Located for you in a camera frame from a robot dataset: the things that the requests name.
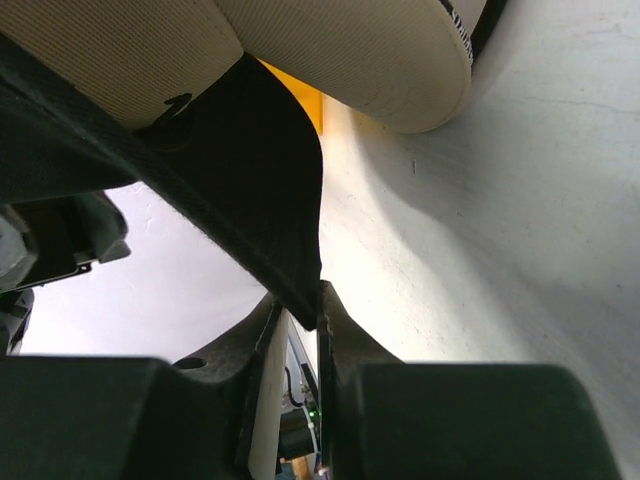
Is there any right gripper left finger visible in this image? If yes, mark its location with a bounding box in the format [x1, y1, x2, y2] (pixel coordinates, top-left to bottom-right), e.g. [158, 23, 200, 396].
[1, 295, 283, 479]

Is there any beige baseball cap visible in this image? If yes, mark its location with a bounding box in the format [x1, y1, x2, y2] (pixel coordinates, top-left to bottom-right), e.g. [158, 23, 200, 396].
[1, 1, 473, 133]

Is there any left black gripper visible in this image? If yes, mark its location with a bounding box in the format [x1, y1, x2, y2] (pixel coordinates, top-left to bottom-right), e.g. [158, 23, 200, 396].
[1, 192, 131, 355]

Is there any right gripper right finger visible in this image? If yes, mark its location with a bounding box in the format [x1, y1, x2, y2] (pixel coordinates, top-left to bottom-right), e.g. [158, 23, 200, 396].
[317, 282, 621, 479]

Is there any black baseball cap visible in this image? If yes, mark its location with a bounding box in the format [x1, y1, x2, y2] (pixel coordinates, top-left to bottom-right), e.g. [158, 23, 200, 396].
[1, 38, 323, 330]

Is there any yellow plastic tray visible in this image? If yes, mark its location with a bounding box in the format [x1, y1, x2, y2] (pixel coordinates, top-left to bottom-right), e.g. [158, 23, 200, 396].
[262, 61, 324, 135]

